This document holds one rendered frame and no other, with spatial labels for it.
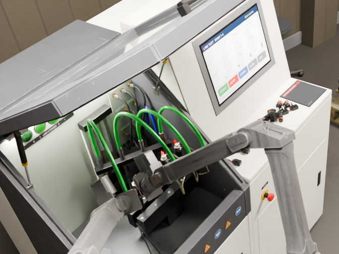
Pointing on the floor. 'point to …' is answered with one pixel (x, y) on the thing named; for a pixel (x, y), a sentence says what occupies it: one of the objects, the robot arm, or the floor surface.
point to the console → (265, 245)
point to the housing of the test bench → (59, 44)
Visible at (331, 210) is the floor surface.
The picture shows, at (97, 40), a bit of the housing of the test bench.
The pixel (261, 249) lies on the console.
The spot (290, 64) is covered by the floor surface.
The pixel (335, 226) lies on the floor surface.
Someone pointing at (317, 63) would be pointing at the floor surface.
